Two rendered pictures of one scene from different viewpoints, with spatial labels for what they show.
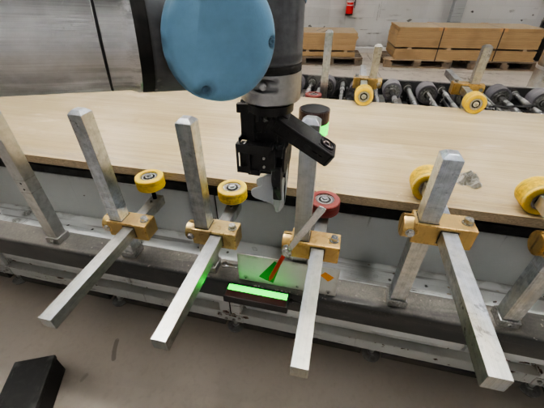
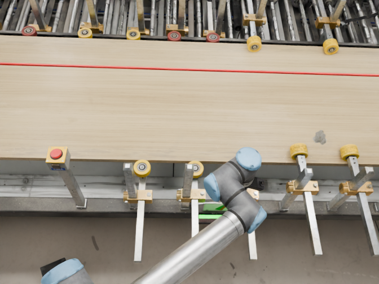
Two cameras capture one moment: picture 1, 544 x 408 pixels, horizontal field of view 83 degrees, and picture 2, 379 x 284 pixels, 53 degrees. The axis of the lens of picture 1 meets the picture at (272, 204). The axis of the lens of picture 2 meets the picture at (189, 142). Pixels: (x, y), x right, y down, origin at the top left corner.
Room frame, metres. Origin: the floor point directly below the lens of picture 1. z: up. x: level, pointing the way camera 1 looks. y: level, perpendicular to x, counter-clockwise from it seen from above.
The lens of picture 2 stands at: (-0.07, 0.41, 2.50)
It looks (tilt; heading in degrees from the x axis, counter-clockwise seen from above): 59 degrees down; 341
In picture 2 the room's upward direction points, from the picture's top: 6 degrees clockwise
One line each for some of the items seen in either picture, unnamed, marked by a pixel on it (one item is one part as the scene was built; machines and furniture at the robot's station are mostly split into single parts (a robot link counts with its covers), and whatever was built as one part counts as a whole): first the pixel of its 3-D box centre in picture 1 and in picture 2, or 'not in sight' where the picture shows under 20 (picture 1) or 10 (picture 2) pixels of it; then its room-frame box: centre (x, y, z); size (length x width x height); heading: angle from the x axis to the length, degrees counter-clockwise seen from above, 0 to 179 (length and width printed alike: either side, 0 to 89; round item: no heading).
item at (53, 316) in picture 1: (116, 248); (140, 214); (0.55, 0.40, 0.81); 0.43 x 0.03 x 0.04; 167
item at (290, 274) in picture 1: (286, 274); (229, 207); (0.52, -0.04, 0.75); 0.26 x 0.01 x 0.10; 77
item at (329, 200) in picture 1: (322, 214); not in sight; (0.64, -0.14, 0.85); 0.08 x 0.08 x 0.11
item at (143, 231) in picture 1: (129, 224); (137, 196); (0.64, 0.39, 0.81); 0.13 x 0.06 x 0.05; 77
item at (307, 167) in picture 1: (303, 219); not in sight; (0.54, -0.07, 0.92); 0.03 x 0.03 x 0.48; 77
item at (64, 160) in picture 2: not in sight; (58, 159); (0.70, 0.67, 1.18); 0.07 x 0.07 x 0.08; 77
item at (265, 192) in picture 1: (266, 194); not in sight; (0.46, 0.01, 1.04); 0.06 x 0.03 x 0.09; 77
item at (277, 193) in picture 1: (278, 176); not in sight; (0.45, -0.01, 1.09); 0.05 x 0.02 x 0.09; 167
